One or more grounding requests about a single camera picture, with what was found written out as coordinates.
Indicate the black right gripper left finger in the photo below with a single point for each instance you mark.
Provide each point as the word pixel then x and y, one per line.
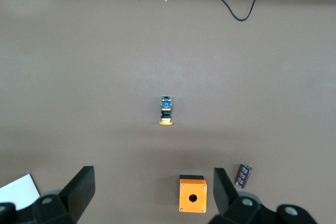
pixel 78 190

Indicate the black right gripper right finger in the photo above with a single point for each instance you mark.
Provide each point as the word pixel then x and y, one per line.
pixel 223 192

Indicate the dark brown cylindrical capacitor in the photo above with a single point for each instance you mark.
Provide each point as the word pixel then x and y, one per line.
pixel 243 176

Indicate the orange enclosure box with hole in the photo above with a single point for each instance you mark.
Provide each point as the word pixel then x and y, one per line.
pixel 193 186

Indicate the orange-capped push button switch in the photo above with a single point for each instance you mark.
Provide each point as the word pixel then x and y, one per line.
pixel 166 108

